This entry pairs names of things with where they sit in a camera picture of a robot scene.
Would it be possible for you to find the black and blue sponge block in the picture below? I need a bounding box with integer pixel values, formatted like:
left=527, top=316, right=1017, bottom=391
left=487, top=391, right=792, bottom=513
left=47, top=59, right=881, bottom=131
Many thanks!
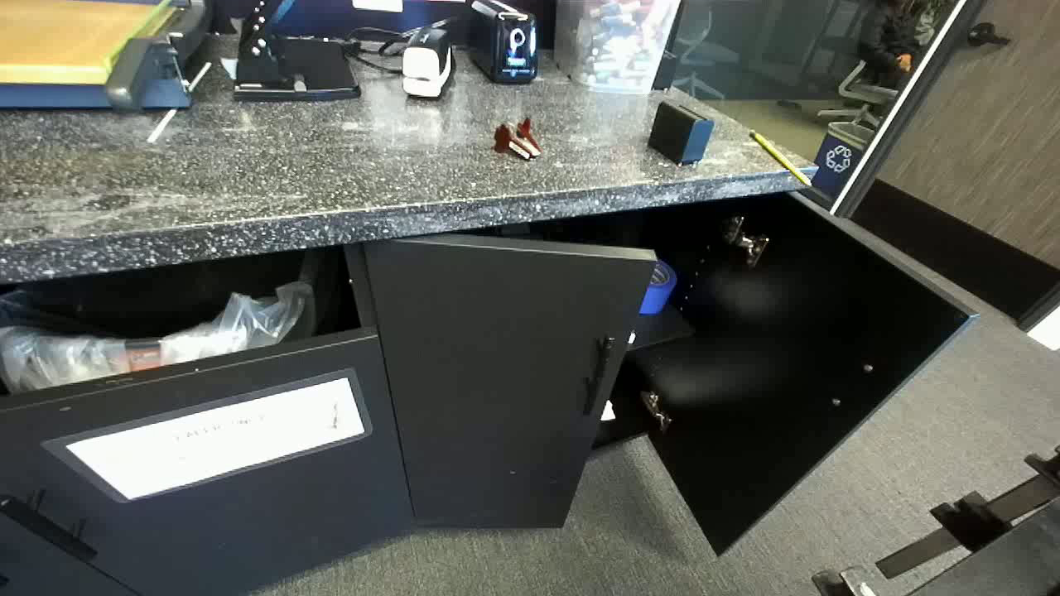
left=647, top=99, right=720, bottom=168

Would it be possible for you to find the clear plastic container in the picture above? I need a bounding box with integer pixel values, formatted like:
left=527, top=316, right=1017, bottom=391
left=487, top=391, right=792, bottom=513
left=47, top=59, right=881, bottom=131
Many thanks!
left=553, top=0, right=685, bottom=89

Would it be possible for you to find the metal cabinet hinge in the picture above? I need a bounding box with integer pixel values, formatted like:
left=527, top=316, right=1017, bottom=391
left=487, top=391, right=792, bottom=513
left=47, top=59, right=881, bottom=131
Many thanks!
left=721, top=214, right=773, bottom=273
left=637, top=388, right=676, bottom=434

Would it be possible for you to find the clear plastic trash bag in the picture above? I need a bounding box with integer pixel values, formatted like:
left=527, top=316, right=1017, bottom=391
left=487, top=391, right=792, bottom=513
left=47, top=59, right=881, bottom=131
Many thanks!
left=0, top=279, right=317, bottom=399

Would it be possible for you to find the white label on drawer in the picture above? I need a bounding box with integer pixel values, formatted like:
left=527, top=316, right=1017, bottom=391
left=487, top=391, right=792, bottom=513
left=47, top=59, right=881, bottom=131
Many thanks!
left=63, top=376, right=371, bottom=503

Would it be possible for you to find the black door handle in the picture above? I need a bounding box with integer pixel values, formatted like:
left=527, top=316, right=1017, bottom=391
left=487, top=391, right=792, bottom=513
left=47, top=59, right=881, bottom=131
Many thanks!
left=963, top=20, right=1013, bottom=49

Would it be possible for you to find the black cabinet door with handle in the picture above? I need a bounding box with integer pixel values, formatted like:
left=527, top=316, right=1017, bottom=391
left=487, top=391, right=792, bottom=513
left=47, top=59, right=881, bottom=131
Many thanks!
left=362, top=233, right=658, bottom=535

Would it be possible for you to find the black hole punch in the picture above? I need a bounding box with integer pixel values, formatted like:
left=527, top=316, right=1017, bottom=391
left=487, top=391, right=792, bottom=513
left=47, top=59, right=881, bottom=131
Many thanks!
left=232, top=0, right=366, bottom=102

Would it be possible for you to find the red pushpin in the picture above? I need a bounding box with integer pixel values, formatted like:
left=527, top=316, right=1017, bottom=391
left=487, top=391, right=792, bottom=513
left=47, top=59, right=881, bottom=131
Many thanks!
left=513, top=116, right=546, bottom=159
left=490, top=122, right=537, bottom=166

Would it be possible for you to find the office chair behind glass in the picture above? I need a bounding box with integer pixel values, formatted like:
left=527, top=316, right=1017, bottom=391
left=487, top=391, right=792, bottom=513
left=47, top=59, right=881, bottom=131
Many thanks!
left=789, top=58, right=905, bottom=134

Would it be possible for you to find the silver door frame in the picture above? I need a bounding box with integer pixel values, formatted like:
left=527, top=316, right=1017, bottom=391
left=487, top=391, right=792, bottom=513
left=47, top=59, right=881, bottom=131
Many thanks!
left=829, top=0, right=988, bottom=219

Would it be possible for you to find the blue tape roll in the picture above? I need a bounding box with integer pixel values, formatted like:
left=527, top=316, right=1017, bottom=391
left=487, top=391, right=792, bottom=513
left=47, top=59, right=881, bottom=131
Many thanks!
left=637, top=260, right=679, bottom=323

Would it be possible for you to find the black trash drawer front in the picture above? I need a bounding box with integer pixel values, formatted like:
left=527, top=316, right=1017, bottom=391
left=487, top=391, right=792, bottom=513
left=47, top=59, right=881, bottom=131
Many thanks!
left=0, top=328, right=418, bottom=596

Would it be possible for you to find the paper trimmer with wooden board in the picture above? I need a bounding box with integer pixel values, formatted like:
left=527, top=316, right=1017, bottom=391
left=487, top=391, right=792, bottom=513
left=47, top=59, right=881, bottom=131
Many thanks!
left=0, top=0, right=211, bottom=112

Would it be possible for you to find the wide open black cabinet door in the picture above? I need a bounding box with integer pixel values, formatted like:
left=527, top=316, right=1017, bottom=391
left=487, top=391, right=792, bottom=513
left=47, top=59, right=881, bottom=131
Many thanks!
left=623, top=190, right=975, bottom=558

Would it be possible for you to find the black metal stand base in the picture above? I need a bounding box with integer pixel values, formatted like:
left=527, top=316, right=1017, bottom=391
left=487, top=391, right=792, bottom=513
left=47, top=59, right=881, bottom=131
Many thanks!
left=813, top=445, right=1060, bottom=596

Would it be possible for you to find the yellow pencil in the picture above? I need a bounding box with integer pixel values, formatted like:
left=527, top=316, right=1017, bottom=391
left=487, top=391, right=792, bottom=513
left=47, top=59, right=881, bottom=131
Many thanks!
left=749, top=131, right=817, bottom=191

